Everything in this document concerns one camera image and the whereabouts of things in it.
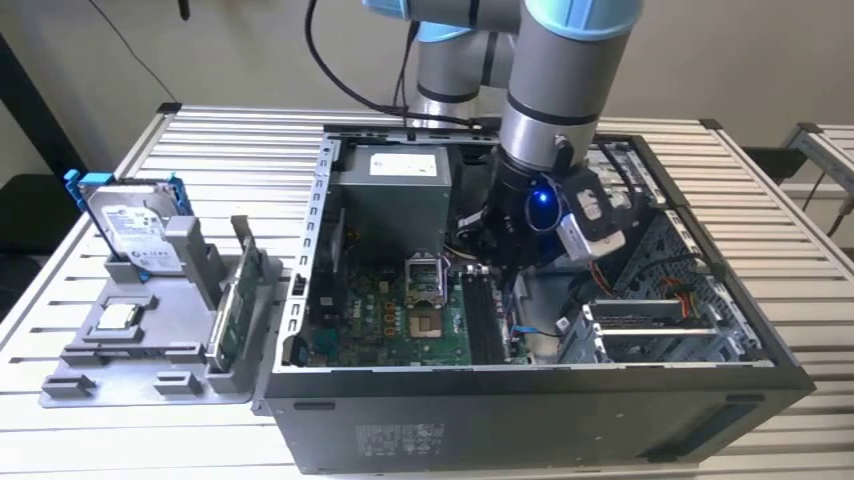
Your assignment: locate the black RAM slot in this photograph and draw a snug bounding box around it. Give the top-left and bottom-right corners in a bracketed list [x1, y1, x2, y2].
[480, 269, 502, 365]
[462, 269, 485, 365]

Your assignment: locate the grey power supply unit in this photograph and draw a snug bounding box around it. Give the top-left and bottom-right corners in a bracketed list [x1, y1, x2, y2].
[330, 142, 456, 261]

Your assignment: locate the metal socket cover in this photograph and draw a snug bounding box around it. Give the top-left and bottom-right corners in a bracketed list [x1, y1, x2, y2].
[405, 253, 448, 307]

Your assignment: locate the CPU socket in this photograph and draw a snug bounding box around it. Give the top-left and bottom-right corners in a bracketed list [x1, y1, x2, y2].
[408, 304, 448, 341]

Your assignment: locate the green motherboard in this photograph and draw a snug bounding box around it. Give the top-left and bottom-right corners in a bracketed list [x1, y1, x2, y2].
[303, 264, 536, 369]

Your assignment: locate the grey metal disk bay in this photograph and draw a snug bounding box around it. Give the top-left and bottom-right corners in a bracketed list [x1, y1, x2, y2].
[557, 298, 736, 365]

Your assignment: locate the black open PC case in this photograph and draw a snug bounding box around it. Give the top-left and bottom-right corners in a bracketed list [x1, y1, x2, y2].
[251, 121, 817, 476]

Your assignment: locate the green graphics card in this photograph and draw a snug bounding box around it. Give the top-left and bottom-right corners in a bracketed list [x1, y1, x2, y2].
[205, 234, 269, 376]

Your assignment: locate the metal slat side table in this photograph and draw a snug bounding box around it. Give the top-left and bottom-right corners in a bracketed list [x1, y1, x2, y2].
[778, 121, 854, 201]

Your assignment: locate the grey parts rack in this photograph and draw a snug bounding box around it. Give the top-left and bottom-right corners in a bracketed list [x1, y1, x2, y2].
[38, 215, 295, 412]

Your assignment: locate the hard disk in blue carrier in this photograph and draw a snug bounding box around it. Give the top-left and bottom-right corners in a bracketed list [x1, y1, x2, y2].
[63, 169, 197, 284]

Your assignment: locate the silver CPU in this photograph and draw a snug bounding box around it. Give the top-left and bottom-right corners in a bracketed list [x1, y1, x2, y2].
[95, 305, 141, 332]

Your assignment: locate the dark bulky object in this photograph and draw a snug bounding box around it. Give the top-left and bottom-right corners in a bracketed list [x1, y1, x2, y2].
[0, 172, 93, 261]

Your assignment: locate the black slanted pole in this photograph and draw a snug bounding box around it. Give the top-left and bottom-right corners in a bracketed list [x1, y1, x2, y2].
[0, 32, 93, 176]

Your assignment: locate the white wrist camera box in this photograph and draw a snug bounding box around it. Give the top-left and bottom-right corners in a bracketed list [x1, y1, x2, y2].
[556, 214, 629, 262]

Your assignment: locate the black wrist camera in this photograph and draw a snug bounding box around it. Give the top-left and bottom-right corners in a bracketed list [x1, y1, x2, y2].
[565, 169, 622, 236]

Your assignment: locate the red yellow wire bundle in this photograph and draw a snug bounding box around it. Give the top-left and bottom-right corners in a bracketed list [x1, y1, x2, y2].
[658, 278, 701, 322]

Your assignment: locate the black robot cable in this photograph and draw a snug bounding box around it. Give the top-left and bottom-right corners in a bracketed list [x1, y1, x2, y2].
[303, 0, 486, 130]

